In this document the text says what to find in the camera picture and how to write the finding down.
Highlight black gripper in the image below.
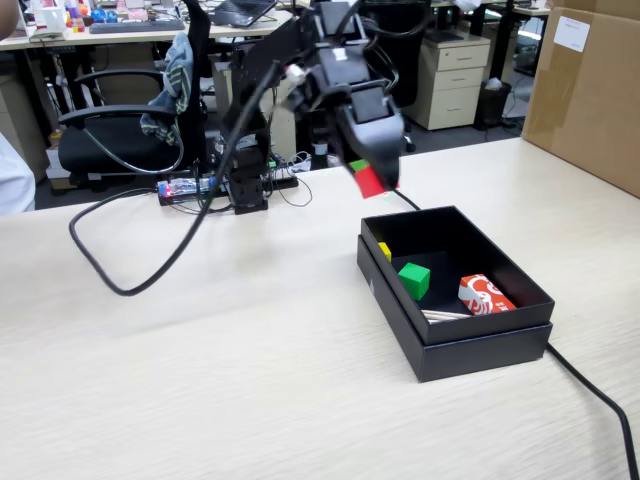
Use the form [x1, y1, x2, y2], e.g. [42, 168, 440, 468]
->
[304, 44, 407, 192]

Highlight red block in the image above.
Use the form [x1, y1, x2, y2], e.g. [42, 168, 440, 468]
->
[352, 166, 387, 200]

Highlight black cardboard box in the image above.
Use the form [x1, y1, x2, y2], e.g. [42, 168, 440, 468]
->
[356, 204, 556, 384]

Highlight large brown cardboard box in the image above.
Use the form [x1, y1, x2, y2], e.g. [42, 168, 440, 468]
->
[521, 0, 640, 199]

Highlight beige drawer cabinet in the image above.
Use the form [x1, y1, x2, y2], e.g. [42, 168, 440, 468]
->
[404, 34, 492, 131]

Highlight green cube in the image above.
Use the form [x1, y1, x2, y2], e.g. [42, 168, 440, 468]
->
[397, 262, 432, 302]

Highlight black trash bin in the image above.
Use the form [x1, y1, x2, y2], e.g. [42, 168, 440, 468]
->
[474, 79, 514, 129]

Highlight silver metal piece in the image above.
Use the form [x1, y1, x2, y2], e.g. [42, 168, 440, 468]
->
[420, 308, 472, 324]

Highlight red and white carton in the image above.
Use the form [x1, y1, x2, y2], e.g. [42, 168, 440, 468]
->
[458, 273, 518, 317]

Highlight robot controller board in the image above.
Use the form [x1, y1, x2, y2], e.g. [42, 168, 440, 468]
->
[157, 177, 221, 206]

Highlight black laptop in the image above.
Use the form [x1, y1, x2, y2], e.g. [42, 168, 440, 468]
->
[209, 0, 279, 29]

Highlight striped blue cloth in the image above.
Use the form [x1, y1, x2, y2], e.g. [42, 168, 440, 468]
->
[140, 32, 194, 146]

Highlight black office chair with armrests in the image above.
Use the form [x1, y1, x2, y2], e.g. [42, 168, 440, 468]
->
[57, 0, 211, 181]

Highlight black keyboard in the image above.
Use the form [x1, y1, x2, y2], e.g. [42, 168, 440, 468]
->
[89, 19, 186, 35]

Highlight beige office desk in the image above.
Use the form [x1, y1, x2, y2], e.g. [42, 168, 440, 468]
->
[0, 9, 296, 51]

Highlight person in white shirt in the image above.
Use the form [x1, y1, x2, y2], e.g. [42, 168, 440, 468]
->
[0, 0, 36, 216]

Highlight thin black wires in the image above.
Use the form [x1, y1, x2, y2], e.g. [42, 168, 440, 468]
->
[264, 152, 314, 209]

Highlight thick black looped cable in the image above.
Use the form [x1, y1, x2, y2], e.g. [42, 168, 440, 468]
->
[68, 62, 281, 297]

